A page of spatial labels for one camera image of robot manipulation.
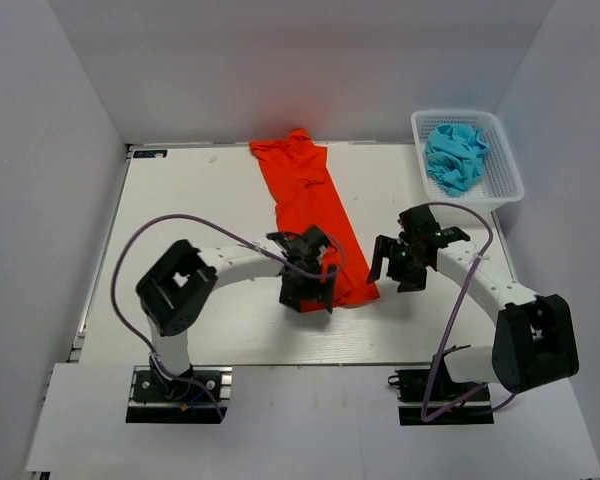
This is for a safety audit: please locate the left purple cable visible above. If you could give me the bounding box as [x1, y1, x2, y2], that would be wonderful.
[110, 213, 347, 421]

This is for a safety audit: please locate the blue label sticker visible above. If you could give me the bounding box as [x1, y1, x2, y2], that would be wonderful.
[133, 149, 168, 159]

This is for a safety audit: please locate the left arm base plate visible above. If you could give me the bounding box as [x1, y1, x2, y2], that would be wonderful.
[125, 366, 232, 425]

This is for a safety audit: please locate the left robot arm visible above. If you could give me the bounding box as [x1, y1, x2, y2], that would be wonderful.
[136, 225, 342, 399]

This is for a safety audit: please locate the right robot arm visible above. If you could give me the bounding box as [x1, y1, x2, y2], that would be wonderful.
[367, 204, 580, 399]

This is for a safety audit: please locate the orange t-shirt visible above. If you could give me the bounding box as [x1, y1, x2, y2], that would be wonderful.
[249, 128, 380, 307]

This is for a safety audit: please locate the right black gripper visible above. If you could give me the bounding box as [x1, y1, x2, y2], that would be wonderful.
[367, 234, 429, 293]

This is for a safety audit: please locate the light blue t-shirt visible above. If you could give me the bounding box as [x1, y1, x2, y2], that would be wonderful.
[424, 124, 491, 198]

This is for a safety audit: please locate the white plastic basket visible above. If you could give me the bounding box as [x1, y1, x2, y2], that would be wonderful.
[411, 109, 524, 211]

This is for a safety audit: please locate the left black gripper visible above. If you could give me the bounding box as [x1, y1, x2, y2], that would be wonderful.
[279, 258, 336, 310]

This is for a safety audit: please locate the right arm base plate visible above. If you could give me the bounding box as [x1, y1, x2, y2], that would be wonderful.
[387, 366, 494, 427]

